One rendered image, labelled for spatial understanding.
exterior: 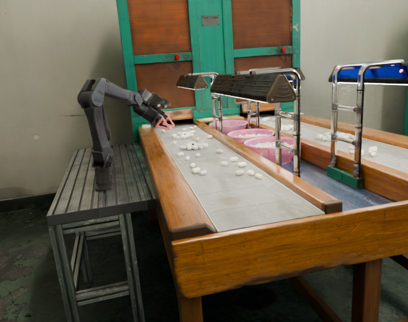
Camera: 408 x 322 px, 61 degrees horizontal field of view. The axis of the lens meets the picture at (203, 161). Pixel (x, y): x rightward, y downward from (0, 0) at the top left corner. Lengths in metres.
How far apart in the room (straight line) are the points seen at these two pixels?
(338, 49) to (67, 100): 2.84
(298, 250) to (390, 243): 0.29
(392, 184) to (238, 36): 1.80
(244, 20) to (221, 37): 0.21
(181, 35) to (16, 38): 1.48
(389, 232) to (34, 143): 3.01
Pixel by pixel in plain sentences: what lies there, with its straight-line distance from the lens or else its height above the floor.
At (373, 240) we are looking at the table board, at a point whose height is 0.64.
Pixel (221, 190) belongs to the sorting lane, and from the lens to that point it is 1.16.
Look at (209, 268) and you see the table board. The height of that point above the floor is 0.66.
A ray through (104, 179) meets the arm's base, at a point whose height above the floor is 0.70.
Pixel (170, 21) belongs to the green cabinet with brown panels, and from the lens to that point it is 2.64.
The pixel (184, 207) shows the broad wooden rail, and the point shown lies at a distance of 0.98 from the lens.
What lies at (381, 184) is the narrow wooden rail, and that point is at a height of 0.72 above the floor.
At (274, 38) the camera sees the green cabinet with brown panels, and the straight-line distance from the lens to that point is 2.85.
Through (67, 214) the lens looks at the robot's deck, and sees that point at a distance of 1.36.
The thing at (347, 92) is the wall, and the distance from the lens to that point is 4.25.
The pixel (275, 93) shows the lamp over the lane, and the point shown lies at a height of 1.06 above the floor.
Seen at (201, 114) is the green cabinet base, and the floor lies 0.81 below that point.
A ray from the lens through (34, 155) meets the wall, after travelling 3.51.
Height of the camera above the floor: 1.13
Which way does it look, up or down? 15 degrees down
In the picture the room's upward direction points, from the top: 4 degrees counter-clockwise
